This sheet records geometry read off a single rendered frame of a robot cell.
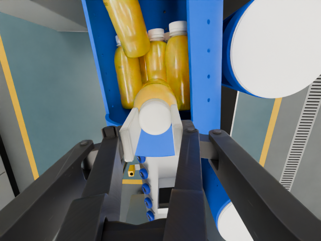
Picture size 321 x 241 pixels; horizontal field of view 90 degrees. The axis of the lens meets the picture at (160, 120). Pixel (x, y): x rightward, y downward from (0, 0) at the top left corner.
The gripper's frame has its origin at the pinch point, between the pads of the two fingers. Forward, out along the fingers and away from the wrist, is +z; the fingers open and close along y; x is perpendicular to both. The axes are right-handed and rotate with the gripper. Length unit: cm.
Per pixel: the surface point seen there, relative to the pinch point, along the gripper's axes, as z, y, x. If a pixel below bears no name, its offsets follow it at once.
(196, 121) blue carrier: 12.2, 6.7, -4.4
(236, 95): 119, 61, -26
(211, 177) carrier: 47, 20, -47
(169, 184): 36, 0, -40
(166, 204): 26.0, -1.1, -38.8
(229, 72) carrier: 33.2, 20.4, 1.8
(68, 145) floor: 133, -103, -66
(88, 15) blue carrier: 23.4, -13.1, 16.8
